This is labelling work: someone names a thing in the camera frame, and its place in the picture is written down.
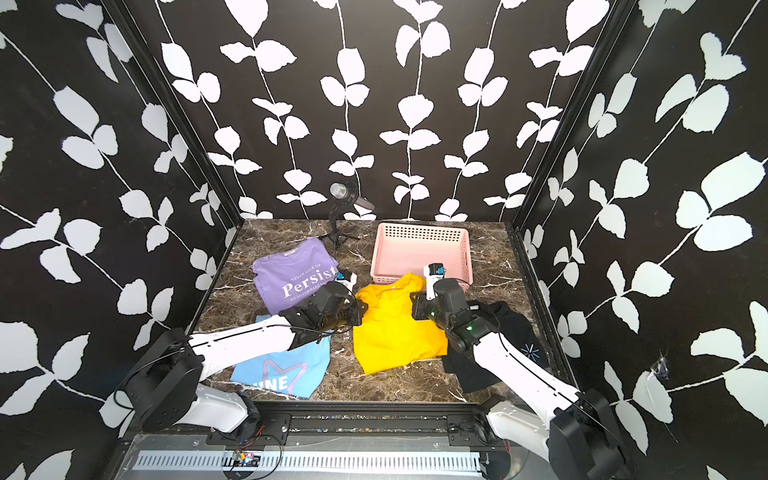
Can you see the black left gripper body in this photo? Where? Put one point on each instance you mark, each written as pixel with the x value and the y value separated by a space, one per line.
pixel 348 315

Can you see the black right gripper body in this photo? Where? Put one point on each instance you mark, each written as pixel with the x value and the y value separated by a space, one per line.
pixel 431 310

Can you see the yellow t-shirt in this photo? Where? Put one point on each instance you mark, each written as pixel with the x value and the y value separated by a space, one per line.
pixel 389 337

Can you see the black t-shirt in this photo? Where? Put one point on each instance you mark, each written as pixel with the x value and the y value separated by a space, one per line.
pixel 517 331

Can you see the light blue t-shirt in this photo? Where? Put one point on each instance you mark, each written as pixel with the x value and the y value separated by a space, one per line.
pixel 298 372

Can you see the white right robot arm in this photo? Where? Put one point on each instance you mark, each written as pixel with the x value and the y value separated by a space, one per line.
pixel 576 432

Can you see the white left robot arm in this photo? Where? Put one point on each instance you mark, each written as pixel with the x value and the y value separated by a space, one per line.
pixel 166 387

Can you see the purple folded t-shirt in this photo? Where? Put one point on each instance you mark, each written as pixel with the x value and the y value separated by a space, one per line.
pixel 285 279

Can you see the pink perforated plastic basket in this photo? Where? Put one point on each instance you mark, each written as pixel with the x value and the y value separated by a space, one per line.
pixel 407 248

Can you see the small electronics board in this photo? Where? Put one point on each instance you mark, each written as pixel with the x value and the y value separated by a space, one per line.
pixel 242 460

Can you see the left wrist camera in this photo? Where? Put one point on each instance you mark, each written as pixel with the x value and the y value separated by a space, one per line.
pixel 347 278

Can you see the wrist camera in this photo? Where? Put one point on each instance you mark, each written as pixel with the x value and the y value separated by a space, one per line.
pixel 347 278
pixel 433 273

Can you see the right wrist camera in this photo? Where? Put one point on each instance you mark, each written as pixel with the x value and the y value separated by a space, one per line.
pixel 433 273

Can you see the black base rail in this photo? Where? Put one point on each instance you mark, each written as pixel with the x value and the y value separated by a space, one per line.
pixel 487 426

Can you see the perforated metal cable tray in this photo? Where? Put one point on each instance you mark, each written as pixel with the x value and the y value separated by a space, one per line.
pixel 411 463

